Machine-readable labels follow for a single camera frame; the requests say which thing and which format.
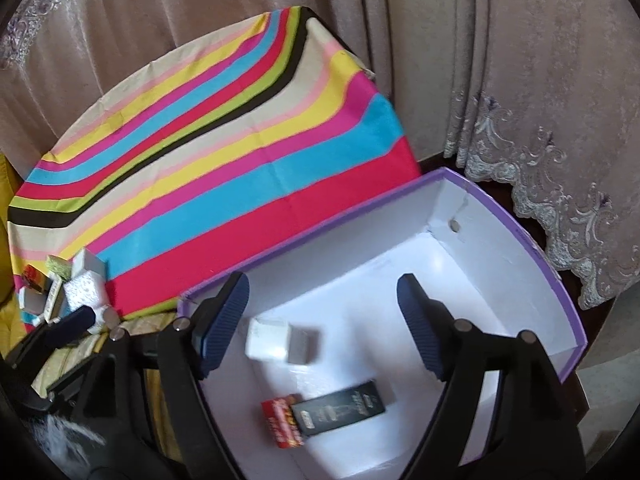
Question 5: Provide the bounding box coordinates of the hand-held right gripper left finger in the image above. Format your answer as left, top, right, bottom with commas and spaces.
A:
50, 271, 251, 480

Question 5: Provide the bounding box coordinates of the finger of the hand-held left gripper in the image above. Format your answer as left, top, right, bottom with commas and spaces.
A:
42, 307, 96, 348

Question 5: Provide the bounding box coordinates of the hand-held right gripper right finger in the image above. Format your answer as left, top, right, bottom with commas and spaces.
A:
396, 273, 587, 480

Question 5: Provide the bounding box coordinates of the green sponge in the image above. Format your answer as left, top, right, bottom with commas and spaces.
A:
44, 255, 75, 280

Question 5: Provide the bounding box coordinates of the purple cardboard box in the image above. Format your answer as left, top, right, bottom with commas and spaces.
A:
176, 167, 588, 480

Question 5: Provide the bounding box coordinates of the white small box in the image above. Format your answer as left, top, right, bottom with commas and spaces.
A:
87, 305, 121, 333
19, 290, 51, 315
71, 247, 108, 278

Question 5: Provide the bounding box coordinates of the white speckled sponge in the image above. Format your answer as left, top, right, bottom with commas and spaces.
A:
62, 272, 111, 313

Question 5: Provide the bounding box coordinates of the white cube box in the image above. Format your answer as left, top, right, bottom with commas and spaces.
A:
244, 316, 292, 362

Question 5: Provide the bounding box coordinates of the red small box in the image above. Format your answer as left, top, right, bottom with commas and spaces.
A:
22, 265, 48, 293

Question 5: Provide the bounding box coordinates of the grey small box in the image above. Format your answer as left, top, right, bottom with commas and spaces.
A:
286, 326, 322, 365

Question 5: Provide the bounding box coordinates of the grey furry sleeve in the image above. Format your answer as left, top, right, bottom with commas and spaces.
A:
20, 405, 108, 480

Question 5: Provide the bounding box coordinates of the yellow leather sofa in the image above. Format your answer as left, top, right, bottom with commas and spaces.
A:
0, 152, 31, 356

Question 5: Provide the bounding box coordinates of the red snack packet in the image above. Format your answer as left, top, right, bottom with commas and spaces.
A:
261, 394, 306, 450

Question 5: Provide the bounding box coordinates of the black rectangular box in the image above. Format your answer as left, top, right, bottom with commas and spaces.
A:
291, 380, 388, 440

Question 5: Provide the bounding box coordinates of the striped colourful tablecloth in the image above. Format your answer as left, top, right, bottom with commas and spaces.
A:
7, 6, 423, 321

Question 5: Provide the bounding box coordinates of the beige lace-trimmed curtain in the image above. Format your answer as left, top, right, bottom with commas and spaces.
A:
380, 0, 640, 311
0, 0, 451, 196

